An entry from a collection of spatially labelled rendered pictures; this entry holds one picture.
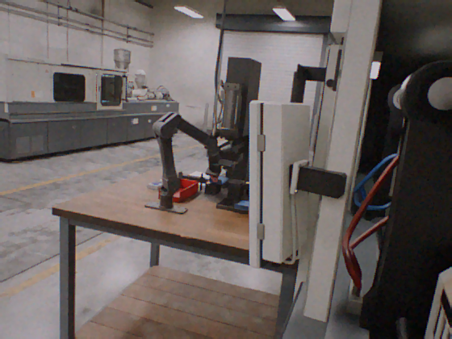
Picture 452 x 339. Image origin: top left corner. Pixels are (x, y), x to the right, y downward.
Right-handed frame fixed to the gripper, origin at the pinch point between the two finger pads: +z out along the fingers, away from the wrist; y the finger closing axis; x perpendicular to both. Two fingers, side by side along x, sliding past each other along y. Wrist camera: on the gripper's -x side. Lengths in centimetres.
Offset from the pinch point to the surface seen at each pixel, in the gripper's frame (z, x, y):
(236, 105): -29.0, -3.4, 28.7
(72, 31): 222, 594, 611
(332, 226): -71, -57, -74
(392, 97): -53, -74, 15
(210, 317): 66, -8, -42
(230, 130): -18.4, -2.5, 20.6
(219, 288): 83, -3, -15
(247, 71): -41, -5, 44
